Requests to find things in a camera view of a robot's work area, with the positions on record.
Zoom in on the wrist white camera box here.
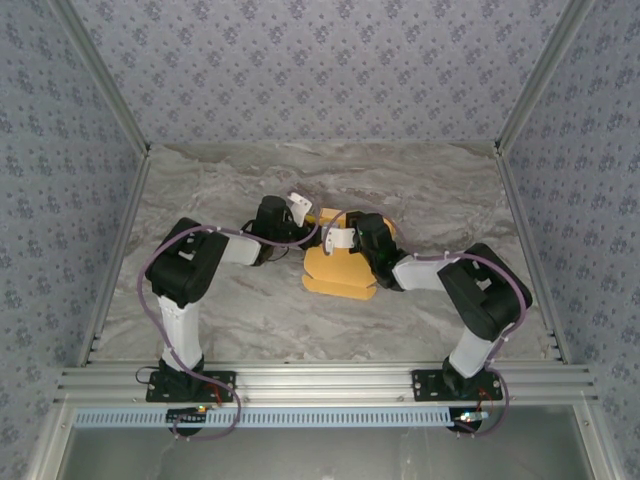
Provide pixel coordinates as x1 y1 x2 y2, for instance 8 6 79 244
322 224 360 257
286 192 314 227

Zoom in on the aluminium frame post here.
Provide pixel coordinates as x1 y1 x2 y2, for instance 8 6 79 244
493 0 597 156
49 0 152 156

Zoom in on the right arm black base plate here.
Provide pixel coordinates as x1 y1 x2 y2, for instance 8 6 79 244
410 368 504 403

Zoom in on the yellow paper box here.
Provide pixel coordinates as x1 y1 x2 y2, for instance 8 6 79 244
301 207 396 301

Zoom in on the slotted grey cable duct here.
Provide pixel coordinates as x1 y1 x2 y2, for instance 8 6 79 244
73 405 451 430

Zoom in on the wide aluminium mounting rail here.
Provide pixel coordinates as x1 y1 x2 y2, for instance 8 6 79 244
53 363 599 405

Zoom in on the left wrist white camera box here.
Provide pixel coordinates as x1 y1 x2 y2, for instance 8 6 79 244
286 192 314 227

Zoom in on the small black circuit board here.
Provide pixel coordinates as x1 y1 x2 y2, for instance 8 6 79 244
166 405 209 426
452 410 489 432

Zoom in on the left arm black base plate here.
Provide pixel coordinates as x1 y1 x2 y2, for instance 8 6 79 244
145 370 237 404

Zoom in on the aluminium table side rail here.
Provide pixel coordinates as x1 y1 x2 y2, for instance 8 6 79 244
77 149 151 366
494 149 572 364

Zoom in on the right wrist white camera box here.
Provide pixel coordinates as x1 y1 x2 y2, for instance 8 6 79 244
322 224 360 257

